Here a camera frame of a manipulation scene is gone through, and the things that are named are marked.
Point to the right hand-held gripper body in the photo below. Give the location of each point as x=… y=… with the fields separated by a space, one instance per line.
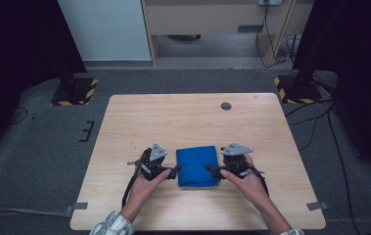
x=237 y=160

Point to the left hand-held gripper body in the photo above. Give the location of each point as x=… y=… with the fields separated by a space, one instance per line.
x=155 y=161

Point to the blue cloth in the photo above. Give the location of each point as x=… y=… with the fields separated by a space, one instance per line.
x=196 y=166

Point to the person's right hand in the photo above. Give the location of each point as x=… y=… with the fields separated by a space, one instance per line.
x=250 y=187

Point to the person's left hand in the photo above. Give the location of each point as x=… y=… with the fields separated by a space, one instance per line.
x=144 y=196

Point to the grey tape piece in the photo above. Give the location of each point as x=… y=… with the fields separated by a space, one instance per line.
x=78 y=206
x=317 y=205

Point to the black stand with striped base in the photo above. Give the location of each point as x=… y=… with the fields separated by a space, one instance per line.
x=75 y=93
x=299 y=89

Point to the dark round object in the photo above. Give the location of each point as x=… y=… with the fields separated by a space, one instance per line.
x=183 y=37

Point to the white cabinet panel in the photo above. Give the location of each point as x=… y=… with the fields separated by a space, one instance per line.
x=104 y=29

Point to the light wooden desk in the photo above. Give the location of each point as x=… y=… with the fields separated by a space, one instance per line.
x=206 y=18

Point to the dark curtain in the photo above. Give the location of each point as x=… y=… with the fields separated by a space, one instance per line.
x=352 y=49
x=16 y=49

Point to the white power strip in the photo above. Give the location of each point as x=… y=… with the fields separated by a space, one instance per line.
x=269 y=2

